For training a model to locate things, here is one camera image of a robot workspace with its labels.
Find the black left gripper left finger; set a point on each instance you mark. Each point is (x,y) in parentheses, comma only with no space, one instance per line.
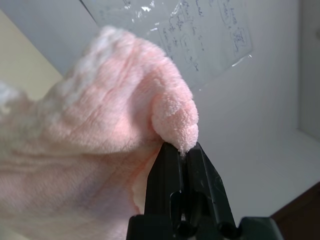
(162,180)

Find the clear sheet with handwriting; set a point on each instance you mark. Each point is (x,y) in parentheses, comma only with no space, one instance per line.
(212,37)

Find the pink striped towel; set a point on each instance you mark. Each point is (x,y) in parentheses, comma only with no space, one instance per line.
(87,137)

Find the dark brown wooden panel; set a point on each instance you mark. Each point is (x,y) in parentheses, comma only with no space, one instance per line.
(300,215)

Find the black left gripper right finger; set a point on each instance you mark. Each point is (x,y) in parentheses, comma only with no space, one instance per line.
(207,180)

